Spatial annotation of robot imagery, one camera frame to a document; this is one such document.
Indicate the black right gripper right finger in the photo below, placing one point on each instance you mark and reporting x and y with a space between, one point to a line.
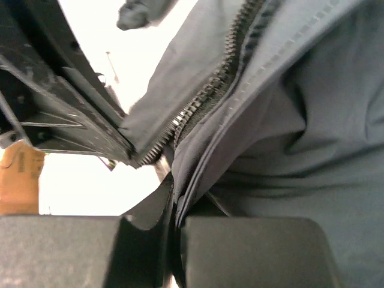
222 251

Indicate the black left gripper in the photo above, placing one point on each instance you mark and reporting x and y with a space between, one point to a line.
51 98

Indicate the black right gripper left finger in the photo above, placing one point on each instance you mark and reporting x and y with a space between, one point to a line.
61 251

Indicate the grey gradient zip jacket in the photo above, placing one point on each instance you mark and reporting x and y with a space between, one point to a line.
275 109

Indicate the brown cardboard box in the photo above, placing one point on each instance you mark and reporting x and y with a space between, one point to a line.
21 167

